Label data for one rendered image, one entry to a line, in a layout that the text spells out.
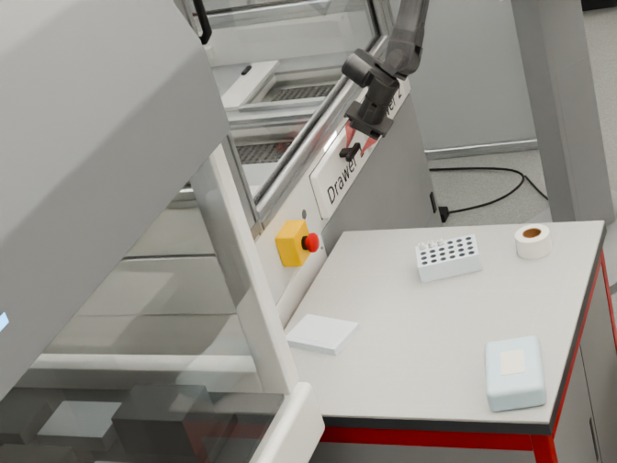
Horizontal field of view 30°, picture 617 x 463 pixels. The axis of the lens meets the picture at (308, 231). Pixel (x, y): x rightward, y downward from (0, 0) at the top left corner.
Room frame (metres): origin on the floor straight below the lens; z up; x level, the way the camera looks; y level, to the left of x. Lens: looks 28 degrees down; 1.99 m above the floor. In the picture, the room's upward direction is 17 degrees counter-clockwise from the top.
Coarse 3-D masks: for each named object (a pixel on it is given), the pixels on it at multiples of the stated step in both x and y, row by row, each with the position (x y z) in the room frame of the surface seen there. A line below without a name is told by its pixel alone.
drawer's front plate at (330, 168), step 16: (336, 144) 2.36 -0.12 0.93; (352, 144) 2.42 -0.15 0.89; (320, 160) 2.31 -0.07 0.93; (336, 160) 2.34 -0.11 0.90; (352, 160) 2.40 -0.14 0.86; (320, 176) 2.25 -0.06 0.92; (336, 176) 2.32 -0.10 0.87; (352, 176) 2.38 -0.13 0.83; (320, 192) 2.24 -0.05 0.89; (320, 208) 2.24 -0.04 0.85
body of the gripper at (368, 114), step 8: (352, 104) 2.38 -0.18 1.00; (360, 104) 2.39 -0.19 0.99; (368, 104) 2.32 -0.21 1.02; (352, 112) 2.35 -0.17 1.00; (360, 112) 2.34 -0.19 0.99; (368, 112) 2.32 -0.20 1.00; (376, 112) 2.32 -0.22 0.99; (384, 112) 2.32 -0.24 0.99; (360, 120) 2.33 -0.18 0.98; (368, 120) 2.33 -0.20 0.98; (376, 120) 2.33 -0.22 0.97; (384, 120) 2.35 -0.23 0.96; (392, 120) 2.36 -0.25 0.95; (376, 128) 2.32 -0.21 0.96; (384, 128) 2.32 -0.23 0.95; (384, 136) 2.31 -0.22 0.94
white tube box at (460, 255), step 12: (456, 240) 2.03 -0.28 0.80; (468, 240) 2.01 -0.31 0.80; (420, 252) 2.02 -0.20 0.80; (432, 252) 2.02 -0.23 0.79; (444, 252) 1.99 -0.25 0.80; (456, 252) 1.98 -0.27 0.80; (468, 252) 1.97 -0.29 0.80; (420, 264) 1.98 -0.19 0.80; (432, 264) 1.96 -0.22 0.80; (444, 264) 1.96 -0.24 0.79; (456, 264) 1.95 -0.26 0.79; (468, 264) 1.95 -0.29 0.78; (480, 264) 1.95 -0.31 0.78; (420, 276) 1.97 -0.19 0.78; (432, 276) 1.96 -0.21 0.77; (444, 276) 1.96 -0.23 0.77
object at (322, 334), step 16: (304, 320) 1.94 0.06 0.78; (320, 320) 1.92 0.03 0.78; (336, 320) 1.90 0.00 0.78; (288, 336) 1.90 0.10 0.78; (304, 336) 1.88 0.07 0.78; (320, 336) 1.86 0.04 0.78; (336, 336) 1.85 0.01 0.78; (352, 336) 1.85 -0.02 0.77; (320, 352) 1.83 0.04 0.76; (336, 352) 1.81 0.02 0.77
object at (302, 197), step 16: (336, 128) 2.42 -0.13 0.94; (304, 176) 2.23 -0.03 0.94; (304, 192) 2.21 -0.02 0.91; (288, 208) 2.14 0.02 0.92; (304, 208) 2.19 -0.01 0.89; (272, 224) 2.06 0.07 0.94; (320, 224) 2.24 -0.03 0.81; (272, 240) 2.05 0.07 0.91; (272, 256) 2.03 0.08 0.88; (272, 272) 2.01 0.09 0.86; (288, 272) 2.07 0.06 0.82; (272, 288) 2.00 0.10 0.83
